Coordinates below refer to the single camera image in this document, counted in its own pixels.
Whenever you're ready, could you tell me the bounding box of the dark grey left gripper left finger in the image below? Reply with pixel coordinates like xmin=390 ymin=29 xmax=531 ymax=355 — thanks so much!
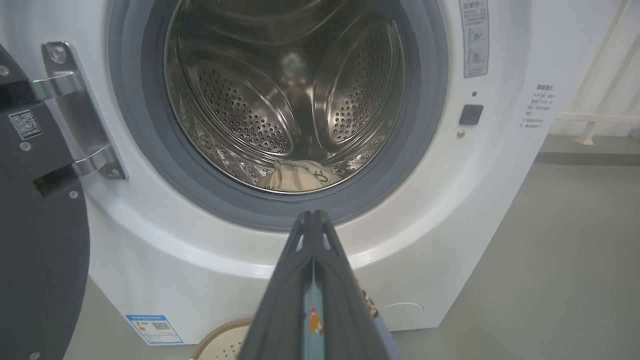
xmin=237 ymin=210 xmax=315 ymax=360

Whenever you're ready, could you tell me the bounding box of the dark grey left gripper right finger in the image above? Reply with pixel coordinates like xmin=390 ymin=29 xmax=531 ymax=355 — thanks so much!
xmin=314 ymin=211 xmax=391 ymax=360

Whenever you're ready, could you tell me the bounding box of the blue patterned garment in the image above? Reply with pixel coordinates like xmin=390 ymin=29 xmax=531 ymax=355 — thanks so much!
xmin=302 ymin=272 xmax=403 ymax=360

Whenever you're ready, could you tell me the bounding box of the cream printed garment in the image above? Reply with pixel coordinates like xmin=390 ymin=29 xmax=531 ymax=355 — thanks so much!
xmin=257 ymin=159 xmax=343 ymax=193

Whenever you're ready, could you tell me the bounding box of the black round glass washer door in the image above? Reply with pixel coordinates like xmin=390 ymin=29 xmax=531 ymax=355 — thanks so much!
xmin=0 ymin=42 xmax=91 ymax=360

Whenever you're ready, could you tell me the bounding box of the white front-load washing machine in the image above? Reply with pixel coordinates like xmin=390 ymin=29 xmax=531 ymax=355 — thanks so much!
xmin=0 ymin=0 xmax=568 ymax=346

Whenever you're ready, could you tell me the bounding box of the stainless steel washing machine drum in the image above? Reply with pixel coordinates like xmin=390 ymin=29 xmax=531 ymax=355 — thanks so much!
xmin=164 ymin=0 xmax=406 ymax=195

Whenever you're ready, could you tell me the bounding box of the grey rubber door gasket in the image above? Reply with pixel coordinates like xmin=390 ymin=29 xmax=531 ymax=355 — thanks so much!
xmin=107 ymin=0 xmax=449 ymax=232

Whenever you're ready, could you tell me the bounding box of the steel door hinge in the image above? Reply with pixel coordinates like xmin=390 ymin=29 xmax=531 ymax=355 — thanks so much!
xmin=32 ymin=41 xmax=127 ymax=198

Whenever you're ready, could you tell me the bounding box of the QR code sticker label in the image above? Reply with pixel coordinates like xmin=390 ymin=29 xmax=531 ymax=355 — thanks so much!
xmin=8 ymin=109 xmax=43 ymax=140

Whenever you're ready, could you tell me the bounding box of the round drain filter cover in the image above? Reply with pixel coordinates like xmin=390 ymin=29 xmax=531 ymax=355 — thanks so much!
xmin=382 ymin=301 xmax=426 ymax=321

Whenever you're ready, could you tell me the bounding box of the cream perforated laundry basket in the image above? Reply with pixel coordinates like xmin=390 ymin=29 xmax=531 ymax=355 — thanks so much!
xmin=191 ymin=318 xmax=253 ymax=360

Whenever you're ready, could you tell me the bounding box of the blue energy label sticker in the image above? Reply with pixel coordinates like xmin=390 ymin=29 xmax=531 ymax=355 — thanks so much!
xmin=125 ymin=314 xmax=184 ymax=346

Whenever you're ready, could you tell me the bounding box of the printed text notice label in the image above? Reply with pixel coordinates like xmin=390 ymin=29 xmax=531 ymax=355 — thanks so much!
xmin=520 ymin=84 xmax=556 ymax=131

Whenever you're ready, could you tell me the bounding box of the grey warning sticker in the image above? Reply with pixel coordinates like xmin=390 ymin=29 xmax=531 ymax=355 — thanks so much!
xmin=459 ymin=0 xmax=490 ymax=79

